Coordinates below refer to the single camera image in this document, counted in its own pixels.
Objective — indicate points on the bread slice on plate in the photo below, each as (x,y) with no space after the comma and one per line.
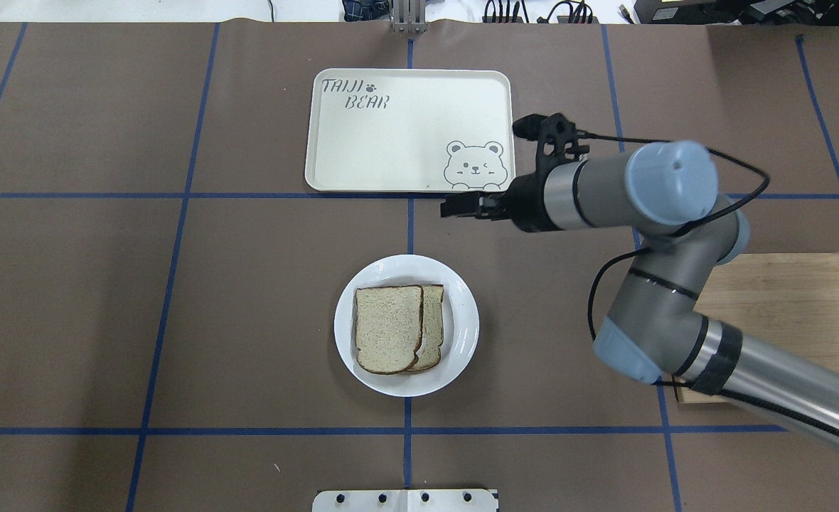
(432,329)

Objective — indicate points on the aluminium frame post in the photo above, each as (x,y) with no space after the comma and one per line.
(408,17)

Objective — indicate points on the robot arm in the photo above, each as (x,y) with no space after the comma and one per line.
(668,192)

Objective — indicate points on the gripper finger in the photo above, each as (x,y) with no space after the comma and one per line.
(452,210)
(471,200)

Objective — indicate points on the cream bear serving tray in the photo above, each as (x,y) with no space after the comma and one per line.
(410,131)

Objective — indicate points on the wooden cutting board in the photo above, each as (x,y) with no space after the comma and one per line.
(790,300)

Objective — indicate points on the bread slice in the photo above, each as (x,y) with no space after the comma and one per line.
(388,328)
(432,329)

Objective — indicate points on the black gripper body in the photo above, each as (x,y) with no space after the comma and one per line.
(526,200)

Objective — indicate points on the black laptop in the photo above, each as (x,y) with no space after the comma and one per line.
(765,13)

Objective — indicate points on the white round plate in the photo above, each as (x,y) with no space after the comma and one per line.
(461,323)

